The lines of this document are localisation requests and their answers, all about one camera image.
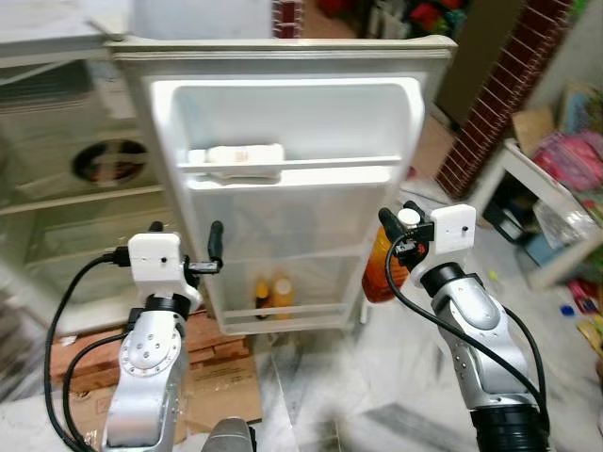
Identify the white side table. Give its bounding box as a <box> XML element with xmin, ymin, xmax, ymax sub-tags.
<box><xmin>466</xmin><ymin>139</ymin><xmax>603</xmax><ymax>289</ymax></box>

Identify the small orange juice bottle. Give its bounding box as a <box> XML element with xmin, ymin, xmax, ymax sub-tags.
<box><xmin>270</xmin><ymin>273</ymin><xmax>296</xmax><ymax>320</ymax></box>

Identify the red brick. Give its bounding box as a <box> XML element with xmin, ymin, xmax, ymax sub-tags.
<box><xmin>184</xmin><ymin>315</ymin><xmax>255</xmax><ymax>366</ymax></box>

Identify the pink dotted backpack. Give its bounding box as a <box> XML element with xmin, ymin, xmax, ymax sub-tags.
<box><xmin>532</xmin><ymin>130</ymin><xmax>603</xmax><ymax>195</ymax></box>

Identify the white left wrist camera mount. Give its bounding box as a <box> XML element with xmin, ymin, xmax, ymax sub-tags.
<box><xmin>127</xmin><ymin>232</ymin><xmax>204</xmax><ymax>313</ymax></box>

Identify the brown cardboard box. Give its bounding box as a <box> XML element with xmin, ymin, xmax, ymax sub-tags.
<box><xmin>513</xmin><ymin>105</ymin><xmax>566</xmax><ymax>157</ymax></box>

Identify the children's picture book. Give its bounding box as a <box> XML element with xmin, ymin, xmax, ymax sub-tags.
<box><xmin>562</xmin><ymin>83</ymin><xmax>603</xmax><ymax>134</ymax></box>

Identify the grey robot leg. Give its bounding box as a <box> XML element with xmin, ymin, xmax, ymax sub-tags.
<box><xmin>203</xmin><ymin>417</ymin><xmax>257</xmax><ymax>452</ymax></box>

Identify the fridge door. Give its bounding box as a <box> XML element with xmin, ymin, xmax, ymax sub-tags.
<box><xmin>108</xmin><ymin>36</ymin><xmax>459</xmax><ymax>336</ymax></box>

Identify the small dark yellow bottle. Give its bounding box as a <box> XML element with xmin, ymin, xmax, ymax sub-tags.
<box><xmin>254</xmin><ymin>278</ymin><xmax>272</xmax><ymax>320</ymax></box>

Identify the red brick tiled pillar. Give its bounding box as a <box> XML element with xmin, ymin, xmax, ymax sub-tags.
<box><xmin>271</xmin><ymin>0</ymin><xmax>304</xmax><ymax>40</ymax></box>
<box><xmin>435</xmin><ymin>0</ymin><xmax>576</xmax><ymax>200</ymax></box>

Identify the clear plastic bag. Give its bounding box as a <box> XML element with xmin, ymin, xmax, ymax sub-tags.
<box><xmin>532</xmin><ymin>198</ymin><xmax>600</xmax><ymax>249</ymax></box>

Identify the large orange drink bottle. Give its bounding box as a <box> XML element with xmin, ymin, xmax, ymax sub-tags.
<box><xmin>363</xmin><ymin>226</ymin><xmax>412</xmax><ymax>304</ymax></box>

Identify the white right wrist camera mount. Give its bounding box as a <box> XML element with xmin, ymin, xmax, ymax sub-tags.
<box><xmin>415</xmin><ymin>203</ymin><xmax>478</xmax><ymax>283</ymax></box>

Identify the white fridge body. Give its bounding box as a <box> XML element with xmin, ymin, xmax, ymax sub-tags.
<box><xmin>0</xmin><ymin>0</ymin><xmax>222</xmax><ymax>338</ymax></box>

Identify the white lying bottle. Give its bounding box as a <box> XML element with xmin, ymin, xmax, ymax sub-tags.
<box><xmin>205</xmin><ymin>144</ymin><xmax>285</xmax><ymax>181</ymax></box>

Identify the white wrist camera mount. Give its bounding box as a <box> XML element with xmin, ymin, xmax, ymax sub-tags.
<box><xmin>415</xmin><ymin>203</ymin><xmax>478</xmax><ymax>283</ymax></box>
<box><xmin>127</xmin><ymin>232</ymin><xmax>204</xmax><ymax>313</ymax></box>

